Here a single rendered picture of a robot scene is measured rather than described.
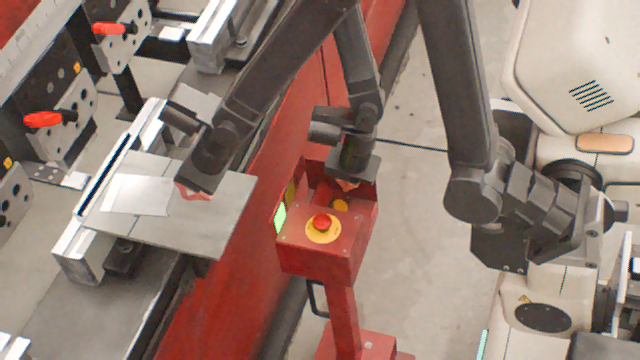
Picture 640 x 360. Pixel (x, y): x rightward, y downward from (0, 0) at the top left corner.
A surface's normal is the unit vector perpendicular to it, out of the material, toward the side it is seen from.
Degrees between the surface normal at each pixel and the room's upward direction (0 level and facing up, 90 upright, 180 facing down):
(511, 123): 0
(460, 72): 91
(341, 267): 90
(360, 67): 62
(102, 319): 0
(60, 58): 90
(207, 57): 90
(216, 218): 0
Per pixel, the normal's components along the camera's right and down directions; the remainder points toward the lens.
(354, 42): -0.04, 0.54
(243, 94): -0.27, 0.65
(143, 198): -0.11, -0.62
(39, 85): 0.94, 0.20
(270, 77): -0.28, 0.81
